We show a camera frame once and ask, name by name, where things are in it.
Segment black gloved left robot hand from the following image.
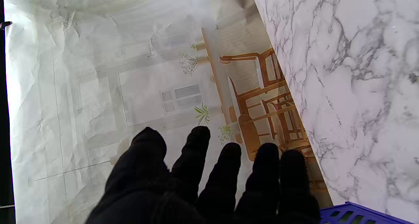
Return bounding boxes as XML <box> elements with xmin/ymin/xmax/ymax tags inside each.
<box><xmin>86</xmin><ymin>126</ymin><xmax>321</xmax><ymax>224</ymax></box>

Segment printed room backdrop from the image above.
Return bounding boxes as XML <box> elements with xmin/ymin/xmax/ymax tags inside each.
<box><xmin>3</xmin><ymin>0</ymin><xmax>334</xmax><ymax>224</ymax></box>

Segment blue perforated file rack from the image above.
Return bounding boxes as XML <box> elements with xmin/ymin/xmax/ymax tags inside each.
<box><xmin>319</xmin><ymin>202</ymin><xmax>413</xmax><ymax>224</ymax></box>

